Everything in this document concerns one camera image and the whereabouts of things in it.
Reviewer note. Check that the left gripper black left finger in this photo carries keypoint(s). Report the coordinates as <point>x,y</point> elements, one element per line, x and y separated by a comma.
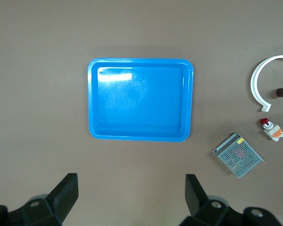
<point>61,197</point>

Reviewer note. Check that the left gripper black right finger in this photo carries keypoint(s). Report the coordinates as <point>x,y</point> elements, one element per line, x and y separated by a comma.
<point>198,202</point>

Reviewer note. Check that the perforated metal power supply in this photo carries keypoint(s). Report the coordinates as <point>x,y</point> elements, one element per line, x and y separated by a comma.
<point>238,156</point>

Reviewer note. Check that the red indicator light orange body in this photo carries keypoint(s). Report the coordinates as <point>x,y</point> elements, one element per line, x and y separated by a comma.
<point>272,131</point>

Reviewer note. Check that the blue plastic tray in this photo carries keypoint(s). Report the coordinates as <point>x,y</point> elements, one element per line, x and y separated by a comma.
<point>141,101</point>

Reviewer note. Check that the large white curved clamp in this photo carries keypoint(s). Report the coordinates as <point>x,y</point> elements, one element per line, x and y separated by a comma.
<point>253,82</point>

